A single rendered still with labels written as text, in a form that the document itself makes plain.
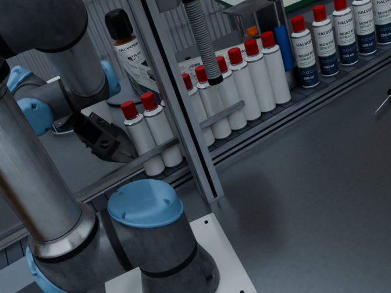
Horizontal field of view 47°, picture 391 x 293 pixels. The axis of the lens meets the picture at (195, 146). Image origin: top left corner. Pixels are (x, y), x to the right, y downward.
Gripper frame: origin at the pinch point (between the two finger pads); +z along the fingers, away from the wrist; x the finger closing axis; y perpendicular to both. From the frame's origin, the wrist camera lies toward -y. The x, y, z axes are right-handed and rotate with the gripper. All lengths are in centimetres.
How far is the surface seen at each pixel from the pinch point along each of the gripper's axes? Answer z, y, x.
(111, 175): -5.0, -4.8, 5.9
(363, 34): 36, -3, -67
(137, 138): -4.1, -2.5, -4.7
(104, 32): 55, 276, -45
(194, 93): 1.1, -3.5, -22.0
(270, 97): 21.3, -3.3, -34.4
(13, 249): -11.9, 1.2, 34.3
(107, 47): 65, 277, -37
